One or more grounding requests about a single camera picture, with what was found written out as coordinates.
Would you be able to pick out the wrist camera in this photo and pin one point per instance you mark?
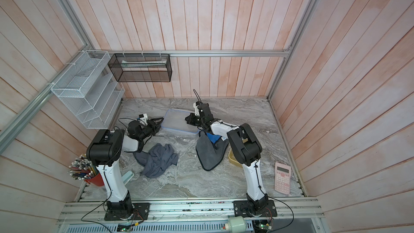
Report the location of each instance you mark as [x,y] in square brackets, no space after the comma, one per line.
[195,105]
[143,118]

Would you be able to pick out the clear lunch box blue rim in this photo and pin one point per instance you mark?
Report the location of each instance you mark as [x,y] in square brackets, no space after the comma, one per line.
[174,122]

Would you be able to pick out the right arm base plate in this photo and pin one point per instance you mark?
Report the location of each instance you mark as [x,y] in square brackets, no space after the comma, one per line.
[246,208]

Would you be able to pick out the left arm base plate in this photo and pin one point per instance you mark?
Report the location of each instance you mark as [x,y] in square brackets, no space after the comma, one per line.
[121,211]

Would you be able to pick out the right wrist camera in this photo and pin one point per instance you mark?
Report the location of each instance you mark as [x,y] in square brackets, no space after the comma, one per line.
[195,105]

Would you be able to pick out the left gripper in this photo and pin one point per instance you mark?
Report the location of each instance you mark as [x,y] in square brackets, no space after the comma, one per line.
[153,124]

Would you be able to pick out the white cylinder device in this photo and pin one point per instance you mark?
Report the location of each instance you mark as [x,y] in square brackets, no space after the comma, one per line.
[236,225]

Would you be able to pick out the red cup of pencils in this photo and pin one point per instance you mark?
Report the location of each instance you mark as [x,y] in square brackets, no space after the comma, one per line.
[83,169]

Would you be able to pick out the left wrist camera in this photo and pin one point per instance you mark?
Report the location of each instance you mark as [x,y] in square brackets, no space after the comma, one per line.
[143,118]

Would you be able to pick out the pink calculator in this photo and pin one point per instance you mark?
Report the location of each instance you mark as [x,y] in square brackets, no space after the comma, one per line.
[282,178]

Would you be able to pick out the yellow lunch box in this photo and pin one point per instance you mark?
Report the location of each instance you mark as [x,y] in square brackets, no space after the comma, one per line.
[233,160]

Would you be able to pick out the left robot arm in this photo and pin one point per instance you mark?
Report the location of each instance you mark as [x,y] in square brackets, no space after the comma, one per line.
[104,152]

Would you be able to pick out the pale green case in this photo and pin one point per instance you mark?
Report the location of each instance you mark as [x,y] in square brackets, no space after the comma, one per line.
[127,177]

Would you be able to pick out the white wire mesh shelf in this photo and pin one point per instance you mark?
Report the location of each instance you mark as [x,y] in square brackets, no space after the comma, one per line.
[92,95]

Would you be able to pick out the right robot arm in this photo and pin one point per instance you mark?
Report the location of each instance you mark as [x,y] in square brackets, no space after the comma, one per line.
[244,144]

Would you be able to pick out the dark grey cloth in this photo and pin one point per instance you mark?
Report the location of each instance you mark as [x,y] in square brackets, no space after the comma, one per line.
[157,160]

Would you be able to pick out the black mesh basket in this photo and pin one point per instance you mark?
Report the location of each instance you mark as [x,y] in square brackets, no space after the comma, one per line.
[141,67]

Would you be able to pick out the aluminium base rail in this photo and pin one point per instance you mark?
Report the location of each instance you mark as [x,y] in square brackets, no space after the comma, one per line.
[287,215]

